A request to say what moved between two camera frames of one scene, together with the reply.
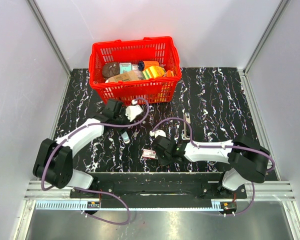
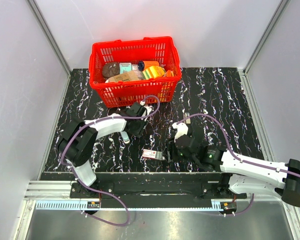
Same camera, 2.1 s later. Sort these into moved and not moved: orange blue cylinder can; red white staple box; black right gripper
Moved: black right gripper
Not moved: red white staple box; orange blue cylinder can
